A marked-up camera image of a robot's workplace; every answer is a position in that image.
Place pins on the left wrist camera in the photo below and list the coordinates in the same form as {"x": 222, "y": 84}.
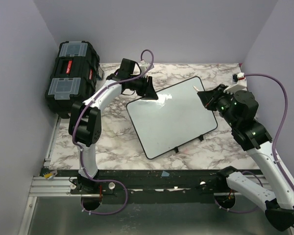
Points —
{"x": 145, "y": 67}

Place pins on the black plastic toolbox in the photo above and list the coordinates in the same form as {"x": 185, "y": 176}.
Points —
{"x": 74, "y": 77}

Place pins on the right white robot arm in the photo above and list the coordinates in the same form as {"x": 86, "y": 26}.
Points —
{"x": 239, "y": 110}

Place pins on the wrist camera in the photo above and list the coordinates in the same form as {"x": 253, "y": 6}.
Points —
{"x": 145, "y": 67}
{"x": 239, "y": 83}

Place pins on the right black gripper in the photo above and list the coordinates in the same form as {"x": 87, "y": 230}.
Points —
{"x": 208, "y": 96}

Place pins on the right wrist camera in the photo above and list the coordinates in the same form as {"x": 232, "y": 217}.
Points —
{"x": 239, "y": 83}

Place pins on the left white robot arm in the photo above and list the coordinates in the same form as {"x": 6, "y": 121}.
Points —
{"x": 85, "y": 122}

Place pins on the aluminium extrusion frame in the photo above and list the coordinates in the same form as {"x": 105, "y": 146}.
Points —
{"x": 49, "y": 198}

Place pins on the blue tape piece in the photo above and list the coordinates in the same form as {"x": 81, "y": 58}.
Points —
{"x": 165, "y": 174}

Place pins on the black framed whiteboard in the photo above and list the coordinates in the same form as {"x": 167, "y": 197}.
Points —
{"x": 176, "y": 118}

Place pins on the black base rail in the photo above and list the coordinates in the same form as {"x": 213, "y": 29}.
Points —
{"x": 149, "y": 187}

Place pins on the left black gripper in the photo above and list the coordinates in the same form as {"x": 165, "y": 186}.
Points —
{"x": 148, "y": 90}

